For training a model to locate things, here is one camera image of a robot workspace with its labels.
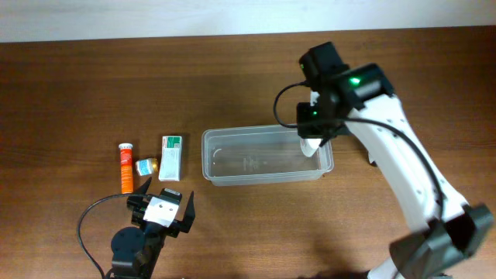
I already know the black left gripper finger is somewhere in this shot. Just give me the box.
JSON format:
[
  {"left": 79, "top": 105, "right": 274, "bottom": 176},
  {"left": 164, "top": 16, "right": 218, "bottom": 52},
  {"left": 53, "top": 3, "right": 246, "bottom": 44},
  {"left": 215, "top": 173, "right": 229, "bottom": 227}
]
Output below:
[
  {"left": 133, "top": 177, "right": 152, "bottom": 195},
  {"left": 178, "top": 191, "right": 195, "bottom": 233}
]

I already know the white spray bottle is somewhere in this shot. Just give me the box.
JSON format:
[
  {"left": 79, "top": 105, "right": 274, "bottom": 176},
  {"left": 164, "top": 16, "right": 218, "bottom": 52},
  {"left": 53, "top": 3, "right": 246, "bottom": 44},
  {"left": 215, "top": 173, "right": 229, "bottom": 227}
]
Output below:
[{"left": 300, "top": 91, "right": 322, "bottom": 157}]

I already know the orange tablet tube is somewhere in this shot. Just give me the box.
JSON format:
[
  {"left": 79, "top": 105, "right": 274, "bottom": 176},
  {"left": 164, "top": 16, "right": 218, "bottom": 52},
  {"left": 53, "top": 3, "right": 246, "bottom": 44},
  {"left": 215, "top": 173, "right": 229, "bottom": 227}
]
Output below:
[{"left": 119, "top": 143, "right": 134, "bottom": 194}]

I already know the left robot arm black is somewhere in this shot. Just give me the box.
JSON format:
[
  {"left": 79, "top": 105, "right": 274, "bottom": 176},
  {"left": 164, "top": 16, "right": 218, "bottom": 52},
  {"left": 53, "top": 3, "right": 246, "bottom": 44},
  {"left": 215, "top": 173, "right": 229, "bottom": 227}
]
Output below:
[{"left": 104, "top": 180, "right": 195, "bottom": 279}]

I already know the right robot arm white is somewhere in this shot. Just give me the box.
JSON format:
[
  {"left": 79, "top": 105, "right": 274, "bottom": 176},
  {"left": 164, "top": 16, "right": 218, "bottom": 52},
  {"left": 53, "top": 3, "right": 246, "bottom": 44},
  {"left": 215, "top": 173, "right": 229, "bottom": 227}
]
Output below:
[{"left": 297, "top": 63, "right": 494, "bottom": 278}]

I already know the clear plastic container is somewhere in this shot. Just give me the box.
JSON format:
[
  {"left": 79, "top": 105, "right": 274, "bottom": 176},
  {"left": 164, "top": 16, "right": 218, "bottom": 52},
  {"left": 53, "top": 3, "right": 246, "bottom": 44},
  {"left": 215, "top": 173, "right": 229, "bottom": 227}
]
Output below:
[{"left": 201, "top": 125, "right": 334, "bottom": 187}]

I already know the small jar gold lid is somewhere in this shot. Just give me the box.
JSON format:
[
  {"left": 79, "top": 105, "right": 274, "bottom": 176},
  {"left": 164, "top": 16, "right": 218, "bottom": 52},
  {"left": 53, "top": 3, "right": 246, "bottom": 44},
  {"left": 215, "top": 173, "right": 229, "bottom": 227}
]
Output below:
[{"left": 136, "top": 157, "right": 159, "bottom": 177}]

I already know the white green Panadol box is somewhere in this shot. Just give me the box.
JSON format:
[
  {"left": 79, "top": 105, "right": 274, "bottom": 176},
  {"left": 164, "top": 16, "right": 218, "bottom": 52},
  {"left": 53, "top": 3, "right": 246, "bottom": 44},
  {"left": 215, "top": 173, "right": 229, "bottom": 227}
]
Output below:
[{"left": 158, "top": 136, "right": 183, "bottom": 181}]

